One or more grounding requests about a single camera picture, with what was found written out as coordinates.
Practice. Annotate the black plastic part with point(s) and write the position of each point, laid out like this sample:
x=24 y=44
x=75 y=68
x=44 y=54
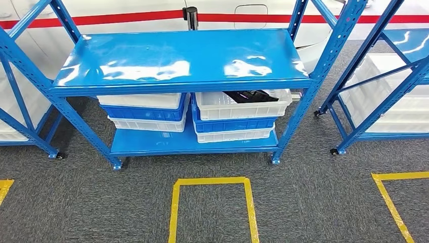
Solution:
x=251 y=96

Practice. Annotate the blue metal shelf rack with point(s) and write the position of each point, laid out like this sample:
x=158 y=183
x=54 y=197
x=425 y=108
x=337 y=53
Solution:
x=375 y=110
x=167 y=57
x=20 y=130

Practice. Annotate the white plastic bin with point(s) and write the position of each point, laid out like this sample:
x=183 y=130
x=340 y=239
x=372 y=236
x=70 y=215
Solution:
x=412 y=104
x=140 y=100
x=37 y=107
x=147 y=125
x=234 y=135
x=241 y=110
x=385 y=67
x=402 y=125
x=11 y=135

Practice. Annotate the yellow floor tape square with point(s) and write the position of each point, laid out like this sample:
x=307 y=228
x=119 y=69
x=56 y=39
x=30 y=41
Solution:
x=174 y=214
x=5 y=187
x=388 y=204

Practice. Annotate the white car with red stripe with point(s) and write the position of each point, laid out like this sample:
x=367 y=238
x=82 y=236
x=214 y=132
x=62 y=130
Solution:
x=134 y=6

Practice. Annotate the black cylindrical post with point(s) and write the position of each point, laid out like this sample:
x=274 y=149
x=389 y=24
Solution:
x=191 y=18

